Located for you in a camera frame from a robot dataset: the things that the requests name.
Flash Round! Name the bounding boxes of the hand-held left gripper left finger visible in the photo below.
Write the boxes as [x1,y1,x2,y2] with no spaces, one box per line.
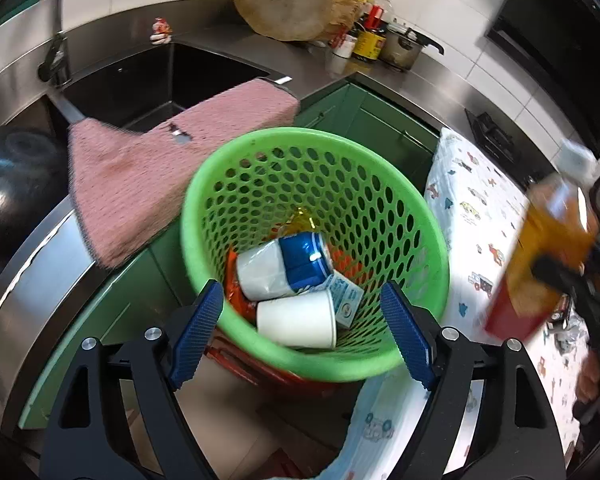
[39,279,226,480]

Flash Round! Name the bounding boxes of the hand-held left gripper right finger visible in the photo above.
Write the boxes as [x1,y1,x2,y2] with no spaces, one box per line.
[380,281,567,480]

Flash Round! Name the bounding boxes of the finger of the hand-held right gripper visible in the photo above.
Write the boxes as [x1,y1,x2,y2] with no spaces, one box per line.
[532,254,587,294]

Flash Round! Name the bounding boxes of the amber drink bottle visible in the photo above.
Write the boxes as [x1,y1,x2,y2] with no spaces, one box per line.
[484,140,600,342]

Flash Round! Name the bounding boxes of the orange snack packet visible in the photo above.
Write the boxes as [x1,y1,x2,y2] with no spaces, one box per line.
[224,250,366,320]

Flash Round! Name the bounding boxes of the small white blue carton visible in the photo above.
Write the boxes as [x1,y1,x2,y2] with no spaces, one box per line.
[325,275,366,328]

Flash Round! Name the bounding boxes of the white paper cup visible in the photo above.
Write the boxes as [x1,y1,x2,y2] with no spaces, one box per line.
[256,290,338,350]

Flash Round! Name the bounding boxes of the blue white can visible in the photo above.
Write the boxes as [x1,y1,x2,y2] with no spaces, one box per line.
[236,231,333,302]

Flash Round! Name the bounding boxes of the yellow snack bag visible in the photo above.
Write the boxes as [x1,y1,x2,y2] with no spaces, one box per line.
[272,206,321,237]

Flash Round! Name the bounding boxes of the green plastic basket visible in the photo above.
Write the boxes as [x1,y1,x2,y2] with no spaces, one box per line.
[180,127,451,383]

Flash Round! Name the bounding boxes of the person's right hand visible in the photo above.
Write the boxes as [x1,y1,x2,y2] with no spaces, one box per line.
[574,357,600,423]

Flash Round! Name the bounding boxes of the red plastic stool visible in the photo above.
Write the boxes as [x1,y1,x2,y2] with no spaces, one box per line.
[205,335,361,397]

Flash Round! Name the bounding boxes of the printed tablecloth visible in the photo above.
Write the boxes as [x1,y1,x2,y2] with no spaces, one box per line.
[320,127,588,480]

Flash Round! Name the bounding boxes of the black gas stove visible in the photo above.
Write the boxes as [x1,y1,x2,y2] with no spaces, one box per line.
[464,110,556,188]

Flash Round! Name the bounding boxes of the pink towel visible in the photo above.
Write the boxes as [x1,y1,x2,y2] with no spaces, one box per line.
[67,77,301,270]

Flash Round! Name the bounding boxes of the black range hood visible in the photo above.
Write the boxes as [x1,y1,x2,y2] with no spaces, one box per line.
[485,0,600,161]

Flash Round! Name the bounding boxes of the black wok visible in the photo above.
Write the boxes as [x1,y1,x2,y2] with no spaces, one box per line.
[0,125,76,281]

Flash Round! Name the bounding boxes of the steel sink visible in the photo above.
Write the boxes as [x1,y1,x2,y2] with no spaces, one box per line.
[62,42,273,133]

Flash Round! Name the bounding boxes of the steel pot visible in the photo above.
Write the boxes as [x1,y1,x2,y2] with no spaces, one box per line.
[380,22,446,72]

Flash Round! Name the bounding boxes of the yellow label tin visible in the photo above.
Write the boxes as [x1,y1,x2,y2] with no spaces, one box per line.
[354,27,387,62]

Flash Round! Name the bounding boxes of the small red white figurine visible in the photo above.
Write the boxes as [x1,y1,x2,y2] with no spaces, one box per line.
[150,16,173,43]

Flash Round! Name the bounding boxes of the steel faucet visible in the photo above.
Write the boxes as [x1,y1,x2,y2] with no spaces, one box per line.
[37,0,88,123]

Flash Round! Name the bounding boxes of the round wooden chopping block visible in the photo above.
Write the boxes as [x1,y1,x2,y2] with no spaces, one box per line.
[232,0,358,43]

